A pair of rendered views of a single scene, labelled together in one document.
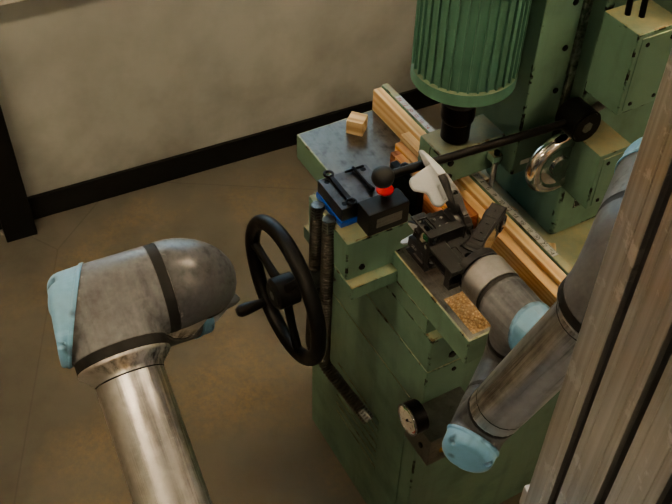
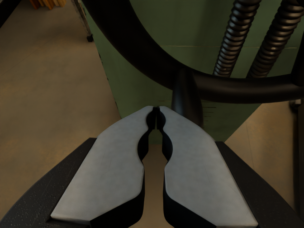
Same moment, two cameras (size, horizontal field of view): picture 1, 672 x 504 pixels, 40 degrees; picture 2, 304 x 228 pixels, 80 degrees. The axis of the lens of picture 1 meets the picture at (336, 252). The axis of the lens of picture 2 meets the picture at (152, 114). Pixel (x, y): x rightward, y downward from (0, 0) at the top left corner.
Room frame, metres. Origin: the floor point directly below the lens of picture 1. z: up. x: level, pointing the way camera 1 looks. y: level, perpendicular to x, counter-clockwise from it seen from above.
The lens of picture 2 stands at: (1.14, 0.24, 0.84)
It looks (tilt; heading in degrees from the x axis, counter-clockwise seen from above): 61 degrees down; 303
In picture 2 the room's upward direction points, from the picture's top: 1 degrees counter-clockwise
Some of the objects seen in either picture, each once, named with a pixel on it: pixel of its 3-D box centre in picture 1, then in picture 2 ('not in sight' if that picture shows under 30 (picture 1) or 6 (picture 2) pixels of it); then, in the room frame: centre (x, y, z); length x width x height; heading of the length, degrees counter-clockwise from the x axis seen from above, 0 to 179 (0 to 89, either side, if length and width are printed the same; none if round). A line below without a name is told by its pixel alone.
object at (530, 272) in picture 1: (487, 228); not in sight; (1.19, -0.27, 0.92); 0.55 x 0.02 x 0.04; 30
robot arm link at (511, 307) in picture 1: (521, 320); not in sight; (0.84, -0.26, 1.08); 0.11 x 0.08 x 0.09; 30
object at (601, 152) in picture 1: (592, 163); not in sight; (1.25, -0.44, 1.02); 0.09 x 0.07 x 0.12; 30
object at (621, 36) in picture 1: (632, 57); not in sight; (1.27, -0.46, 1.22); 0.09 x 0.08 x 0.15; 120
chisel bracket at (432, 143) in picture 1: (461, 153); not in sight; (1.30, -0.22, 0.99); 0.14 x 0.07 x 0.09; 120
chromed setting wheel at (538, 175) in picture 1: (555, 162); not in sight; (1.25, -0.38, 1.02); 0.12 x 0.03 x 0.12; 120
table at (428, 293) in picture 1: (399, 228); not in sight; (1.23, -0.11, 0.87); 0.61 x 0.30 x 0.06; 30
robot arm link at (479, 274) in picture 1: (487, 282); not in sight; (0.91, -0.22, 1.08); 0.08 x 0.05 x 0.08; 120
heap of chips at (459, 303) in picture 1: (490, 297); not in sight; (1.03, -0.26, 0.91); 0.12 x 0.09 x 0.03; 120
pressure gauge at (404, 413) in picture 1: (414, 419); not in sight; (0.96, -0.15, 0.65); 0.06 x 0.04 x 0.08; 30
